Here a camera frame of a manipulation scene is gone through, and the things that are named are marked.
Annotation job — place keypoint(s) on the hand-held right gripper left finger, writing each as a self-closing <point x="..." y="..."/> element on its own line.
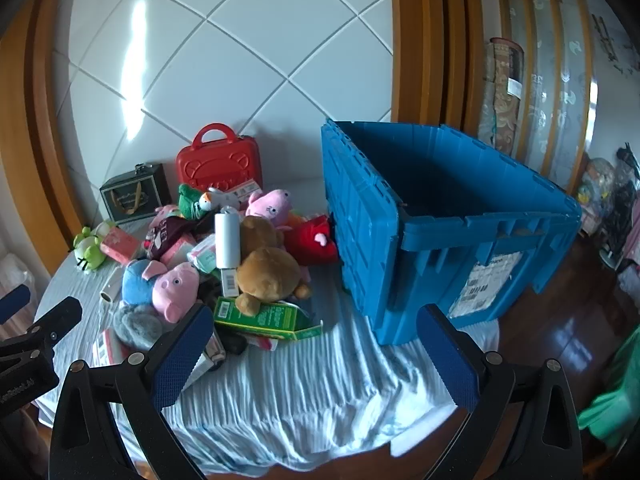
<point x="182" y="355"/>

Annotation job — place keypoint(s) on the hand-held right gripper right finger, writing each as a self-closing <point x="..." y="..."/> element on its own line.
<point x="447" y="360"/>

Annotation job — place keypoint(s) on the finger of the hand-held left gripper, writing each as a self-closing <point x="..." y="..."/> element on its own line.
<point x="55" y="317"/>
<point x="12" y="300"/>

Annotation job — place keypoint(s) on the grey plush toy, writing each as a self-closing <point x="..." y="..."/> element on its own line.
<point x="135" y="327"/>

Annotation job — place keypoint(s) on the small red white box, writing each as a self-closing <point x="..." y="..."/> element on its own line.
<point x="107" y="347"/>

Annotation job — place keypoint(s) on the pig plush with blue body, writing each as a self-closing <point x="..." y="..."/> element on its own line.
<point x="170" y="287"/>

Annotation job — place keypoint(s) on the pink box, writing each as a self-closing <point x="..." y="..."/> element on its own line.
<point x="120" y="246"/>

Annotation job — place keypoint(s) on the mint and pink packet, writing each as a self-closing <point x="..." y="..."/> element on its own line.
<point x="202" y="257"/>

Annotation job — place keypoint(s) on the blue plastic storage crate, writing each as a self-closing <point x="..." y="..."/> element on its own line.
<point x="380" y="260"/>

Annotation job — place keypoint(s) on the white cylindrical bottle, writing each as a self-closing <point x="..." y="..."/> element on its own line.
<point x="227" y="240"/>

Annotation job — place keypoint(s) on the white plastic bag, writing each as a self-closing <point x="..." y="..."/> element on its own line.
<point x="12" y="272"/>

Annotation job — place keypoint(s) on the green frog plush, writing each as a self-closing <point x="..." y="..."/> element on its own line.
<point x="90" y="250"/>

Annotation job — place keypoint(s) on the green carton box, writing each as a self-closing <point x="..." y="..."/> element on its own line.
<point x="265" y="317"/>

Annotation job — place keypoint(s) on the brown bear plush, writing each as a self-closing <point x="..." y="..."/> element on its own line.
<point x="267" y="270"/>

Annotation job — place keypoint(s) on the maroon printed cloth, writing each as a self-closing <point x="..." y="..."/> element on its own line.
<point x="165" y="232"/>

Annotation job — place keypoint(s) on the light blue tablecloth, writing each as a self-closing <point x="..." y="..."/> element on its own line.
<point x="300" y="400"/>

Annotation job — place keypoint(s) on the dark gift box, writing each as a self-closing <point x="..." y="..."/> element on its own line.
<point x="135" y="195"/>

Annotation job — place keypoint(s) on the green dinosaur plush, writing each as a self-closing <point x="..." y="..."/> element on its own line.
<point x="190" y="202"/>

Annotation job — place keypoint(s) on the white bird plush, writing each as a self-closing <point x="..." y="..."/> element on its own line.
<point x="215" y="199"/>

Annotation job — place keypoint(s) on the red plush toy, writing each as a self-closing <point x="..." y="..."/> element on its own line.
<point x="310" y="240"/>

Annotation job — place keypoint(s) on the pink pig plush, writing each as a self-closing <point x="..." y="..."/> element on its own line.
<point x="267" y="205"/>

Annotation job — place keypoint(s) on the green cloth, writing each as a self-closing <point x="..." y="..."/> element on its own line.
<point x="615" y="410"/>

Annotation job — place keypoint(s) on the red toy suitcase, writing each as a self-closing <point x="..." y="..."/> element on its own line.
<point x="215" y="167"/>

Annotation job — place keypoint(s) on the pile of bags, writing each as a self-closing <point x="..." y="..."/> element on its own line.
<point x="600" y="180"/>

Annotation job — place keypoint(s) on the rolled patterned carpet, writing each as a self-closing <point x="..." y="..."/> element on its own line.
<point x="500" y="100"/>

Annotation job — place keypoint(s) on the wooden framed glass door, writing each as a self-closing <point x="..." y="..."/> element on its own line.
<point x="565" y="85"/>

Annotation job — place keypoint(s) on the curved wooden frame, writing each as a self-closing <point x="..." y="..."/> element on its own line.
<point x="30" y="135"/>

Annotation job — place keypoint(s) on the wooden door frame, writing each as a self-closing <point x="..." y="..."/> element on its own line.
<point x="425" y="60"/>

